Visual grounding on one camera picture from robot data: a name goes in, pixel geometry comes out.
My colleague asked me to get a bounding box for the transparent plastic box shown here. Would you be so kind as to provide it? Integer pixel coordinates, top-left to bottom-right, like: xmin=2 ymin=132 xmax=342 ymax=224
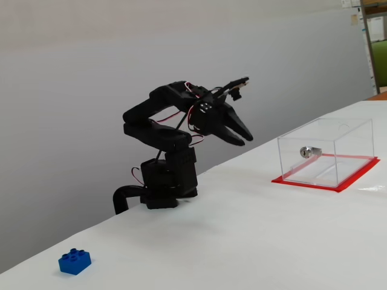
xmin=277 ymin=117 xmax=376 ymax=187

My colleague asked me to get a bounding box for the blue lego brick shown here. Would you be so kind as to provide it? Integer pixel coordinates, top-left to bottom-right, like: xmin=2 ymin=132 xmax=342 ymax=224
xmin=57 ymin=248 xmax=93 ymax=276

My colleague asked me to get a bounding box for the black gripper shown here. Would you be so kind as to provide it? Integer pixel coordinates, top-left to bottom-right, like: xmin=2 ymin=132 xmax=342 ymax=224
xmin=192 ymin=95 xmax=254 ymax=148

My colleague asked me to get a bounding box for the white paper sheet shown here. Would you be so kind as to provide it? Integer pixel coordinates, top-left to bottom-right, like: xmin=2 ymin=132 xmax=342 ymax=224
xmin=367 ymin=16 xmax=386 ymax=43

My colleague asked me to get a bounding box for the black wrist camera board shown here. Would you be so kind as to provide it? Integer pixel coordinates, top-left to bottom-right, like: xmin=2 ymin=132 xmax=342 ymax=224
xmin=216 ymin=77 xmax=250 ymax=102

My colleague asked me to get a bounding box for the green panel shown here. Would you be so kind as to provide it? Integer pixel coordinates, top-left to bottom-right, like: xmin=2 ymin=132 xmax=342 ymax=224
xmin=371 ymin=40 xmax=387 ymax=89

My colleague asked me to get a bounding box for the red white base servo wire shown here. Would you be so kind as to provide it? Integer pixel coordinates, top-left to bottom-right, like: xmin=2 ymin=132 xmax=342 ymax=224
xmin=131 ymin=167 xmax=146 ymax=187

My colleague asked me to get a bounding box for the black table clamp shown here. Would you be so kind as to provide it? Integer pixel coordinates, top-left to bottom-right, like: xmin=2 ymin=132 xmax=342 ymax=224
xmin=112 ymin=184 xmax=149 ymax=215

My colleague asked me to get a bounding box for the red tape rectangle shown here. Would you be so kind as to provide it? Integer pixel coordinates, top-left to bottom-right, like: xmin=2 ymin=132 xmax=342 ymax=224
xmin=271 ymin=153 xmax=381 ymax=193

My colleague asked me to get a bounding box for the red white forearm servo wire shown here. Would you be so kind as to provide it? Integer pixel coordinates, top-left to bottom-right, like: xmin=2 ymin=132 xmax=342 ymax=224
xmin=157 ymin=81 xmax=206 ymax=146

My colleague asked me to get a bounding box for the silver lock cylinder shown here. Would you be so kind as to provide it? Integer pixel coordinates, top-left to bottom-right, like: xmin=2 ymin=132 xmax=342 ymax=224
xmin=299 ymin=146 xmax=324 ymax=159

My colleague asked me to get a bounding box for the grey metal shelf post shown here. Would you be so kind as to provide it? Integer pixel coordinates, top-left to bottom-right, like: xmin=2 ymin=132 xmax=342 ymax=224
xmin=360 ymin=0 xmax=381 ymax=96

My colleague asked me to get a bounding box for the thin black camera cable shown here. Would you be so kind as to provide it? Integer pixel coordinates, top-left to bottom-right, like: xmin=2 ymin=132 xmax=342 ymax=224
xmin=155 ymin=102 xmax=196 ymax=161

